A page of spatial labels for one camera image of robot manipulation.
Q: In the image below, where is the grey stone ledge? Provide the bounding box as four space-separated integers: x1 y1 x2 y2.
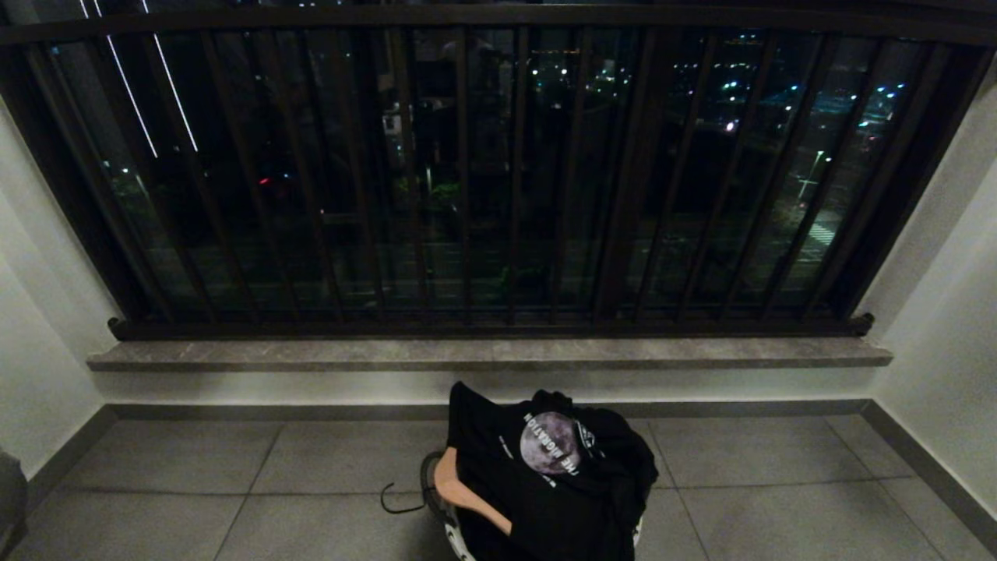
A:
86 337 894 372

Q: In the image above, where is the grey object at edge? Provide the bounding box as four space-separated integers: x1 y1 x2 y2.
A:
0 450 30 556

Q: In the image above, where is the dark metal balcony railing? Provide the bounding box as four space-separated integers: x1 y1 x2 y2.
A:
0 6 997 341

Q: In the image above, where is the black printed t-shirt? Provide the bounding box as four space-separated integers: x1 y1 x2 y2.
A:
447 381 660 561

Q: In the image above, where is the wooden clothes hanger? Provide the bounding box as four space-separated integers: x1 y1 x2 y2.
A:
380 447 514 537

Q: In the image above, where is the white laundry basket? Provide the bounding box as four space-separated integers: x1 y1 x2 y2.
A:
420 451 644 561

